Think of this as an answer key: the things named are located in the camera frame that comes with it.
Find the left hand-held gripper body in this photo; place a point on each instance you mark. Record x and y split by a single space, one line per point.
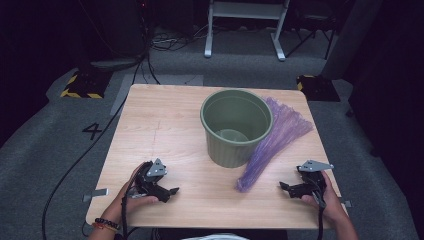
150 183

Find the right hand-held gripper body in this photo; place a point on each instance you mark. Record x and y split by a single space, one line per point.
313 185

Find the purple plastic bag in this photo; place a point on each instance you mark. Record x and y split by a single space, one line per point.
283 130

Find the green plastic bin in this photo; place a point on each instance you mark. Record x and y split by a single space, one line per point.
230 153

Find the person's right hand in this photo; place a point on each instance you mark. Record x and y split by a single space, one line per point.
331 206

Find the person's left hand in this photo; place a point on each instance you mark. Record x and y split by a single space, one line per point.
121 205

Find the person's white clothing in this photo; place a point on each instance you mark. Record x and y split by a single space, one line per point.
215 237

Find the black yellow striped base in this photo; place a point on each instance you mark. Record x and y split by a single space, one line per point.
318 88
86 85

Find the dark equipment stand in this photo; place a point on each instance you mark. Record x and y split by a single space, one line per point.
116 63

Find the grey column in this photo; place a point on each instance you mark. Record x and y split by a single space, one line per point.
350 40

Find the black folding chair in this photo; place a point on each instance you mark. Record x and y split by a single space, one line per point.
313 20

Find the grey metal table bracket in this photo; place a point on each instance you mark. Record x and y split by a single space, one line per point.
98 192
346 202

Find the white metal stand frame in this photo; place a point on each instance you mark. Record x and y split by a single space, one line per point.
246 10

